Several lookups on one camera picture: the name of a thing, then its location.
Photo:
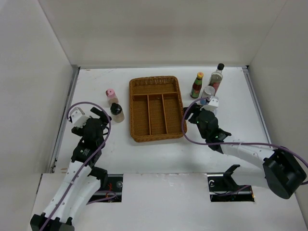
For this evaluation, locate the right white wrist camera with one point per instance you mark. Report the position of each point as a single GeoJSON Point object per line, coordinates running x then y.
{"type": "Point", "coordinates": [212, 105]}

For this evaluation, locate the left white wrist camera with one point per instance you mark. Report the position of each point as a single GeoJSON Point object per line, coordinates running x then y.
{"type": "Point", "coordinates": [77, 117]}

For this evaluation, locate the green red sauce bottle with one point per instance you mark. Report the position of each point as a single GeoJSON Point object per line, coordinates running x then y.
{"type": "Point", "coordinates": [197, 86]}

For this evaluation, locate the brown wicker divided tray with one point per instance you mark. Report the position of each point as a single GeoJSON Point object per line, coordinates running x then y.
{"type": "Point", "coordinates": [155, 109]}

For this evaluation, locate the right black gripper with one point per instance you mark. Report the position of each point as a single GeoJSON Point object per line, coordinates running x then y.
{"type": "Point", "coordinates": [195, 109]}

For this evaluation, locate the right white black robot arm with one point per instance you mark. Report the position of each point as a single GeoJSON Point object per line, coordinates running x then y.
{"type": "Point", "coordinates": [280, 170]}

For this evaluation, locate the metal table rail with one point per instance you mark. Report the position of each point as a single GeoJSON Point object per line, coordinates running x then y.
{"type": "Point", "coordinates": [57, 145]}
{"type": "Point", "coordinates": [255, 102]}

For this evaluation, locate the right metal table rail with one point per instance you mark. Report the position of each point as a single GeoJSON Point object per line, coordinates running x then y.
{"type": "Point", "coordinates": [255, 102]}

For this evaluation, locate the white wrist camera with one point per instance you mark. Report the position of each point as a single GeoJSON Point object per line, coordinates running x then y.
{"type": "Point", "coordinates": [77, 117]}
{"type": "Point", "coordinates": [212, 105]}

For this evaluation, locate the black cap spice bottle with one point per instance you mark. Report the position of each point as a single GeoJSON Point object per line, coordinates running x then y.
{"type": "Point", "coordinates": [117, 112]}

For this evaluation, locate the tall black cap glass bottle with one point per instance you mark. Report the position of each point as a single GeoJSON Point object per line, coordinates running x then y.
{"type": "Point", "coordinates": [216, 77]}

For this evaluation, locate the left metal table rail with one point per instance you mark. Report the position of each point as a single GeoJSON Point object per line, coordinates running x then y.
{"type": "Point", "coordinates": [57, 145]}

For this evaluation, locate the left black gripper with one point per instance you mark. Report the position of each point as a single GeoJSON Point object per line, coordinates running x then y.
{"type": "Point", "coordinates": [101, 114]}

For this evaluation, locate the pink cap spice jar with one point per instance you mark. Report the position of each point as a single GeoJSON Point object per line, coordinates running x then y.
{"type": "Point", "coordinates": [111, 96]}

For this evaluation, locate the grey lid blue label jar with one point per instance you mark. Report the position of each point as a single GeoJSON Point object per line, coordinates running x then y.
{"type": "Point", "coordinates": [208, 92]}

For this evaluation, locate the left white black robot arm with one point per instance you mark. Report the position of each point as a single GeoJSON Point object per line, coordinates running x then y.
{"type": "Point", "coordinates": [82, 178]}

